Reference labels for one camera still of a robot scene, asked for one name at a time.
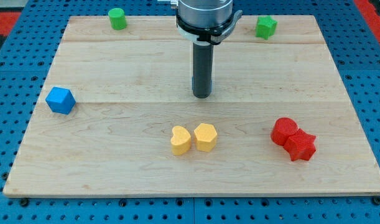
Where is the red cylinder block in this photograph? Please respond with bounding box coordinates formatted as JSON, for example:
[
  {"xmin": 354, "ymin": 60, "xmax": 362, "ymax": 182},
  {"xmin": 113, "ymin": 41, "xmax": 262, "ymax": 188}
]
[{"xmin": 271, "ymin": 117, "xmax": 299, "ymax": 146}]

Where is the blue cube block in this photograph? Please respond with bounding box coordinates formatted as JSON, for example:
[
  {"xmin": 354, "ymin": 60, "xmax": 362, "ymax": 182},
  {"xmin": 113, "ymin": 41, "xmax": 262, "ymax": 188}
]
[{"xmin": 45, "ymin": 86, "xmax": 76, "ymax": 114}]

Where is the red star block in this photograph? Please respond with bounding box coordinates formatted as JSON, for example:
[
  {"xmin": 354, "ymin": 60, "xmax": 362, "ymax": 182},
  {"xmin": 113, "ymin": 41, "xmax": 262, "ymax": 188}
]
[{"xmin": 284, "ymin": 129, "xmax": 317, "ymax": 161}]

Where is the wooden board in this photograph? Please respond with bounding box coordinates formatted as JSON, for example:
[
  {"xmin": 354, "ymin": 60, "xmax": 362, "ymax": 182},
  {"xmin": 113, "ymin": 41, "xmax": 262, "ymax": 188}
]
[{"xmin": 3, "ymin": 16, "xmax": 380, "ymax": 198}]

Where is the green star block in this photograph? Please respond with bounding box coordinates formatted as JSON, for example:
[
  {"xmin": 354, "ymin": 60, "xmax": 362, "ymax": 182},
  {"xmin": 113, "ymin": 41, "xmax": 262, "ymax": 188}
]
[{"xmin": 255, "ymin": 16, "xmax": 277, "ymax": 40}]

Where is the yellow hexagon block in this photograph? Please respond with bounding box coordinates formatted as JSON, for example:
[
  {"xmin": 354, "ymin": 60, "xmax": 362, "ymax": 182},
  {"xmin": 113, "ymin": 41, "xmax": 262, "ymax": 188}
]
[{"xmin": 194, "ymin": 123, "xmax": 218, "ymax": 152}]

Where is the yellow heart block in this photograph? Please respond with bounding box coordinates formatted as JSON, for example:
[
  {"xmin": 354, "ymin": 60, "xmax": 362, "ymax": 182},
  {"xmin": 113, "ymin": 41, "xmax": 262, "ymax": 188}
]
[{"xmin": 170, "ymin": 126, "xmax": 192, "ymax": 156}]

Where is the green cylinder block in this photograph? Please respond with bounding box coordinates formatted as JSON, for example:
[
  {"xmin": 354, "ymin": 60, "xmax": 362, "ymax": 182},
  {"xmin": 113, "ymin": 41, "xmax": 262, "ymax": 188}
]
[{"xmin": 108, "ymin": 7, "xmax": 127, "ymax": 30}]

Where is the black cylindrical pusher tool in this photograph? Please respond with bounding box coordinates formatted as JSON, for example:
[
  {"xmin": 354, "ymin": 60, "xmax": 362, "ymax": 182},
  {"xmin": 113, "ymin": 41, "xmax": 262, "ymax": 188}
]
[{"xmin": 192, "ymin": 44, "xmax": 213, "ymax": 98}]

